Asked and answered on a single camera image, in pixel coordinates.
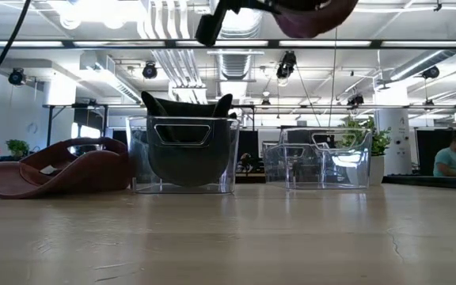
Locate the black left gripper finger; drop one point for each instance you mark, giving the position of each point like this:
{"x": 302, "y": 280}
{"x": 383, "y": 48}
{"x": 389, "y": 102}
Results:
{"x": 210, "y": 29}

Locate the maroon baseball cap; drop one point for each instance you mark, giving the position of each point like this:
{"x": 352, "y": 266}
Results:
{"x": 315, "y": 21}
{"x": 93, "y": 174}

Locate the grey baseball cap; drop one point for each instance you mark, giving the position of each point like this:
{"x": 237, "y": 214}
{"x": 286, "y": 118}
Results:
{"x": 188, "y": 166}

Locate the black ceiling spotlight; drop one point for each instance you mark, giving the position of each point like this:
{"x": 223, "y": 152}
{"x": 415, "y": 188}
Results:
{"x": 150, "y": 70}
{"x": 287, "y": 63}
{"x": 431, "y": 72}
{"x": 355, "y": 100}
{"x": 17, "y": 77}

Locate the clear plastic bin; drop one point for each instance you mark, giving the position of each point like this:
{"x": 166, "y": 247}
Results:
{"x": 139, "y": 174}
{"x": 323, "y": 174}

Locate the small green potted plant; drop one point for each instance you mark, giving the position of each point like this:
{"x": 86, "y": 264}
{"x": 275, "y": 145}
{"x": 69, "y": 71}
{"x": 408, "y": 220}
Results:
{"x": 17, "y": 146}
{"x": 380, "y": 142}

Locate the white round pillar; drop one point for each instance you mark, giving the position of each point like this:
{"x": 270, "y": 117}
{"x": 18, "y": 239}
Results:
{"x": 400, "y": 122}

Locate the person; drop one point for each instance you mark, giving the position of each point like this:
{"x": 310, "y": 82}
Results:
{"x": 451, "y": 160}

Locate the black tall table frame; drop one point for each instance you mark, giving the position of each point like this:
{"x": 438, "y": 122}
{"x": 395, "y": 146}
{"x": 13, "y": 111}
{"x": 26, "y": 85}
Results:
{"x": 50, "y": 126}

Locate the black partition wall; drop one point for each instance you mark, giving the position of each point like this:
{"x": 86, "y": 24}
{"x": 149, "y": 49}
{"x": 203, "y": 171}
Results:
{"x": 426, "y": 150}

